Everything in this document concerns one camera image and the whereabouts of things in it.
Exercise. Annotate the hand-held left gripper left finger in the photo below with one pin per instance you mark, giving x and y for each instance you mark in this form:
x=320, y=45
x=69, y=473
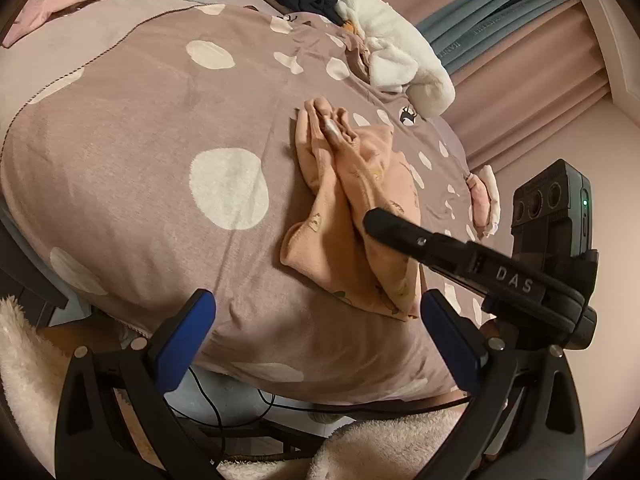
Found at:
x=185, y=345

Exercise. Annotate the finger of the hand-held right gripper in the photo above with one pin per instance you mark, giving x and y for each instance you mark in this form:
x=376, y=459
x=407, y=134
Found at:
x=410, y=240

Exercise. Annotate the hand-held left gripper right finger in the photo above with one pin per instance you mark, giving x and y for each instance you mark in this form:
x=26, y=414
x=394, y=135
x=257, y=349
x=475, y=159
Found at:
x=450, y=345

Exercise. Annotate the peach printed baby garment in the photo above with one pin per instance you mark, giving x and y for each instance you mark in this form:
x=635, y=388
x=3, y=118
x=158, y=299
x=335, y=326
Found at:
x=340, y=240

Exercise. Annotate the white folded cloth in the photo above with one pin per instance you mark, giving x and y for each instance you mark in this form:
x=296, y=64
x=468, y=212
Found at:
x=494, y=200

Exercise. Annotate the pink folded cloth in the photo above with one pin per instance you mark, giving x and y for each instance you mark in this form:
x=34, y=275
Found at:
x=479, y=200

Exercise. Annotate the pink curtain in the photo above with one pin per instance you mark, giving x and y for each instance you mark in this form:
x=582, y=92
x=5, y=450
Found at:
x=540, y=85

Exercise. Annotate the white plush garment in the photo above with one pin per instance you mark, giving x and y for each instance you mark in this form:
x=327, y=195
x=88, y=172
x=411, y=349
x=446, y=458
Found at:
x=400, y=50

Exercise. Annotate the blue-grey curtain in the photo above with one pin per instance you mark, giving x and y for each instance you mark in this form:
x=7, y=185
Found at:
x=500, y=15

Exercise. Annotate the mauve spotted blanket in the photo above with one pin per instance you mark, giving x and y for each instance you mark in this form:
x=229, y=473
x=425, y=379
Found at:
x=150, y=125

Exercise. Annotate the pink pillow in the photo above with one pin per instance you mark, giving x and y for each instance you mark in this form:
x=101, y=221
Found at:
x=55, y=0

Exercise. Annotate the dark bed frame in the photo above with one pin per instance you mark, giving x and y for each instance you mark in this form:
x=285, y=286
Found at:
x=25, y=280

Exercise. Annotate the white window frame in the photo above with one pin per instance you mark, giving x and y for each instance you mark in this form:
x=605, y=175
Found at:
x=615, y=35

